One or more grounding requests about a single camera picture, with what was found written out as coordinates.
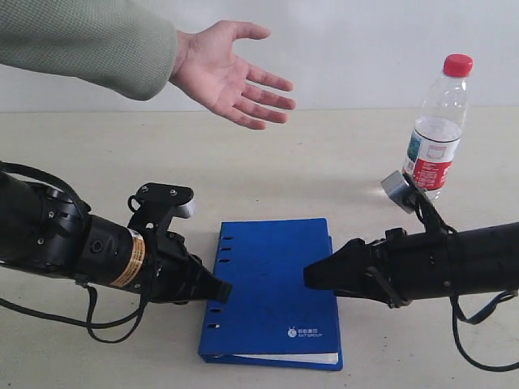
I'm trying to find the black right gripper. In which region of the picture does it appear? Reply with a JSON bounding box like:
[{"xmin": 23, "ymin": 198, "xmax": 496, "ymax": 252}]
[{"xmin": 303, "ymin": 229, "xmax": 410, "ymax": 308}]

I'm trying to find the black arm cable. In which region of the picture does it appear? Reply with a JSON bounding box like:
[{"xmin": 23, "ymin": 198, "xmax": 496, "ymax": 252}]
[
  {"xmin": 405, "ymin": 173, "xmax": 519, "ymax": 372},
  {"xmin": 0, "ymin": 161, "xmax": 163, "ymax": 344}
]

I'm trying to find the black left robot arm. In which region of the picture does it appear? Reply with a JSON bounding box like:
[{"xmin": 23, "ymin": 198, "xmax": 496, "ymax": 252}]
[{"xmin": 1, "ymin": 162, "xmax": 232, "ymax": 304}]

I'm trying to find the clear water bottle red cap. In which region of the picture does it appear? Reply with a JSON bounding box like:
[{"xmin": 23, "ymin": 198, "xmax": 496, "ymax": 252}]
[{"xmin": 401, "ymin": 53, "xmax": 474, "ymax": 200}]

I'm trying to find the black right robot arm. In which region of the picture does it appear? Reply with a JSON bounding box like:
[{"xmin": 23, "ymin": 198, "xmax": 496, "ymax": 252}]
[{"xmin": 303, "ymin": 223, "xmax": 518, "ymax": 308}]

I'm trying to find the person's open hand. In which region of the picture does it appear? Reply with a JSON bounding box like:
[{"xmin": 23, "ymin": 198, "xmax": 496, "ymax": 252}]
[{"xmin": 169, "ymin": 20, "xmax": 296, "ymax": 130}]

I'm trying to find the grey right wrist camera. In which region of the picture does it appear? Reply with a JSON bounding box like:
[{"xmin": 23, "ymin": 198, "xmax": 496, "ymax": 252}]
[{"xmin": 380, "ymin": 170, "xmax": 432, "ymax": 214}]

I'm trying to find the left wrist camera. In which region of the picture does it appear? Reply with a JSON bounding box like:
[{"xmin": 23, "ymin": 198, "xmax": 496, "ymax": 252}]
[{"xmin": 127, "ymin": 182, "xmax": 195, "ymax": 234}]

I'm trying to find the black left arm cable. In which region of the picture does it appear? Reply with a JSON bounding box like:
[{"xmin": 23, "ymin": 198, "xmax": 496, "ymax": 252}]
[{"xmin": 0, "ymin": 161, "xmax": 163, "ymax": 344}]

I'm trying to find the blue ring binder notebook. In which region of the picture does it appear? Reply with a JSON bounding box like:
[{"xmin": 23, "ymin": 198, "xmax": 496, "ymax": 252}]
[{"xmin": 198, "ymin": 218, "xmax": 343, "ymax": 371}]

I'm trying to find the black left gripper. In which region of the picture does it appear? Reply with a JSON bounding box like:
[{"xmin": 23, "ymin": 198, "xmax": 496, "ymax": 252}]
[{"xmin": 139, "ymin": 230, "xmax": 232, "ymax": 305}]

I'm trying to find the green sleeved forearm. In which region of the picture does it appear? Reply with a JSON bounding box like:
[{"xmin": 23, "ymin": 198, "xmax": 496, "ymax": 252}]
[{"xmin": 1, "ymin": 1, "xmax": 179, "ymax": 101}]

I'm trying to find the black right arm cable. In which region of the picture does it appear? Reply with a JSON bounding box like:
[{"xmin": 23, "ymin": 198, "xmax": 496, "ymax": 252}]
[{"xmin": 405, "ymin": 173, "xmax": 519, "ymax": 372}]

